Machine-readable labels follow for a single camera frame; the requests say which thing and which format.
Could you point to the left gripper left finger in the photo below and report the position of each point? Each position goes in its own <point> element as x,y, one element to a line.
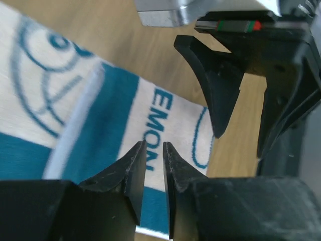
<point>106,206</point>

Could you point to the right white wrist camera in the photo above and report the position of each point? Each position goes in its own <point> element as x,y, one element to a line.
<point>176,13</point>

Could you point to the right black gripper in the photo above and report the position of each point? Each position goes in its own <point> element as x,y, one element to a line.
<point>285,51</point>

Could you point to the teal and cream Doraemon towel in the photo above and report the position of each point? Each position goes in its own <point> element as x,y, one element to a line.
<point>68,114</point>

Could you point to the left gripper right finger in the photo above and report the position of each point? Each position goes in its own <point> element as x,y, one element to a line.
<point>246,208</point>

